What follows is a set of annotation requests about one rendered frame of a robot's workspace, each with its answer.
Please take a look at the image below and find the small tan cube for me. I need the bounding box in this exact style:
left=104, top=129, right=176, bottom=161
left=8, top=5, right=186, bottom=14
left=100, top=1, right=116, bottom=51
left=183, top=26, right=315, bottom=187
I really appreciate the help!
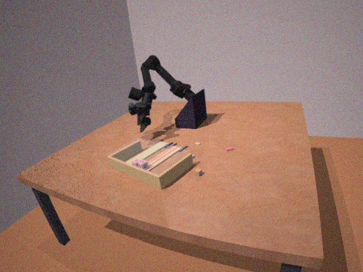
left=195, top=168, right=202, bottom=177

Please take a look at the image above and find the tan open wooden tray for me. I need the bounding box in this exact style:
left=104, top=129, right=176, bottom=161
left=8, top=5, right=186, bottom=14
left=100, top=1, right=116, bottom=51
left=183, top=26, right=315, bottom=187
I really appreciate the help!
left=106, top=138, right=193, bottom=190

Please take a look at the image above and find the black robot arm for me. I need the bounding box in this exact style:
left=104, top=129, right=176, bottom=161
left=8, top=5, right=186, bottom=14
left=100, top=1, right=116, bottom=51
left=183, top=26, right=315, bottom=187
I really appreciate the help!
left=128, top=55, right=195, bottom=115

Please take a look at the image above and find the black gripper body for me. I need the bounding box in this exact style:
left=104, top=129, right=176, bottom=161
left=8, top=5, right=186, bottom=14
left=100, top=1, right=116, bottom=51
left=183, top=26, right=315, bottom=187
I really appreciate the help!
left=135, top=100, right=151, bottom=123

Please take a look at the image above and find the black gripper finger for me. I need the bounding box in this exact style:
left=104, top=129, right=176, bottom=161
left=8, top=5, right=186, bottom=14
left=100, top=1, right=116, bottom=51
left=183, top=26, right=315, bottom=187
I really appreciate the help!
left=135, top=109, right=147, bottom=126
left=140, top=121, right=150, bottom=133

